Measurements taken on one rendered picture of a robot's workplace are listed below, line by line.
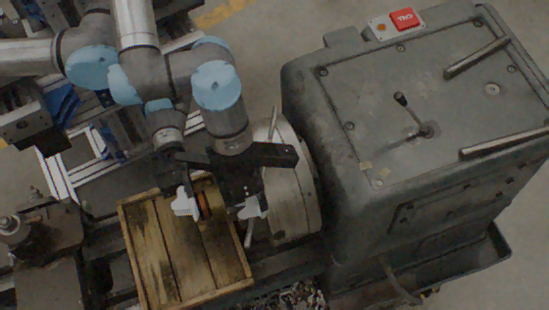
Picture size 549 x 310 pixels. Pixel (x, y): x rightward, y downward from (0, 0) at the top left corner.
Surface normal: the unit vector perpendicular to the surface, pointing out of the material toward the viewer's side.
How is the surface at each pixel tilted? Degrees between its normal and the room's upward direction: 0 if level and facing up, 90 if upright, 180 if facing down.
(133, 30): 17
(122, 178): 0
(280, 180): 27
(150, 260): 0
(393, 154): 0
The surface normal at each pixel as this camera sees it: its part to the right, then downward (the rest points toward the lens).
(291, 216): 0.28, 0.50
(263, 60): -0.04, -0.47
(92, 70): 0.04, 0.87
